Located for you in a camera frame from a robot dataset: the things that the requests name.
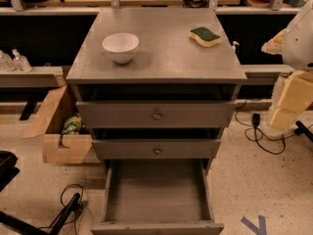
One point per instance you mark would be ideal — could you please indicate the grey open bottom drawer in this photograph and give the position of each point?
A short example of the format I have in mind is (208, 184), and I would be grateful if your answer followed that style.
(157, 197)

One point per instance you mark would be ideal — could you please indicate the grey middle drawer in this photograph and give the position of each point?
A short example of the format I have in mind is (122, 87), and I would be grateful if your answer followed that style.
(156, 149)

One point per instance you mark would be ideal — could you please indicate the black stand leg right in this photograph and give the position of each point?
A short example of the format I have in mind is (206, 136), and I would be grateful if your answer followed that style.
(302, 129)

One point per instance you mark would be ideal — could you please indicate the green snack bag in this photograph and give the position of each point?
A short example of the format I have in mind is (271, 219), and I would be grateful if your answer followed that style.
(72, 125)

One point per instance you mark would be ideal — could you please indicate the open cardboard box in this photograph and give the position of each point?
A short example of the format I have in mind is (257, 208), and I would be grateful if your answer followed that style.
(48, 123)

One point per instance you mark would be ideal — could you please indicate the white ceramic bowl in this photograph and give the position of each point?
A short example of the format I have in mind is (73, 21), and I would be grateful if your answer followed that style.
(121, 47)

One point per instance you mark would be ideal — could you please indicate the grey wooden drawer cabinet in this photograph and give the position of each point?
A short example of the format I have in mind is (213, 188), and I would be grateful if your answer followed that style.
(169, 67)

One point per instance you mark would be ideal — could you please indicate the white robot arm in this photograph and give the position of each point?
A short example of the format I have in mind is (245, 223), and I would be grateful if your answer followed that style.
(297, 50)

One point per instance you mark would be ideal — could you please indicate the black chair base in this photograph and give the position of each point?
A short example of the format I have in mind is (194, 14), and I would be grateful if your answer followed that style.
(18, 212)

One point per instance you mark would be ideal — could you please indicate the yellow green sponge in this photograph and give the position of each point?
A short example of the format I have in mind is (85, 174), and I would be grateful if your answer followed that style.
(204, 36)

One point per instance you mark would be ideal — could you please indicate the grey top drawer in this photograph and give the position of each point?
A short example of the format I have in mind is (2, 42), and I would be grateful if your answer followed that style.
(155, 115)

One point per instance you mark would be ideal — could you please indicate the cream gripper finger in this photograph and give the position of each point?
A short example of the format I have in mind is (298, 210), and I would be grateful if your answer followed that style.
(274, 46)
(291, 96)

